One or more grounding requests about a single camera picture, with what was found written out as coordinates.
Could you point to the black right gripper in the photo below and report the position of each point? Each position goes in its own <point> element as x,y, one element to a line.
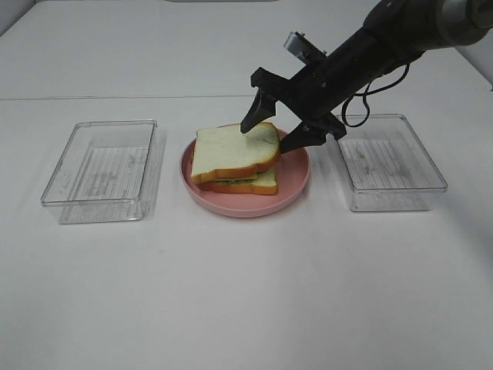
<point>306,94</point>

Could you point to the bread slice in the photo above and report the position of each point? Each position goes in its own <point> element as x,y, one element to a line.
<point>226,152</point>
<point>265,184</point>

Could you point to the green lettuce leaf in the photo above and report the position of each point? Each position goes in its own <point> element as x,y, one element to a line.
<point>237,180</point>

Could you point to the yellow cheese slice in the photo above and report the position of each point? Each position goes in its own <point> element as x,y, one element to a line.
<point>243,176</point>

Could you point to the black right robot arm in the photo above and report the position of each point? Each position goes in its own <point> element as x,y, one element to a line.
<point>394,34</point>

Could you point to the pink round plate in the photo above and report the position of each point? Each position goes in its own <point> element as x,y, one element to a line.
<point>293,172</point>

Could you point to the right clear plastic container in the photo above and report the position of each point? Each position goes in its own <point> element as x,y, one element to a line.
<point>382,166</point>

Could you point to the clear plastic container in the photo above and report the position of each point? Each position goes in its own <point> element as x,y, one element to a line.
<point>108,172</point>
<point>382,166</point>

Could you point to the left clear plastic container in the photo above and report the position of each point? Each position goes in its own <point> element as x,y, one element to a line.
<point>108,172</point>

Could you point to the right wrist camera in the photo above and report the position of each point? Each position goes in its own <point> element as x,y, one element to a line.
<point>301,48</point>

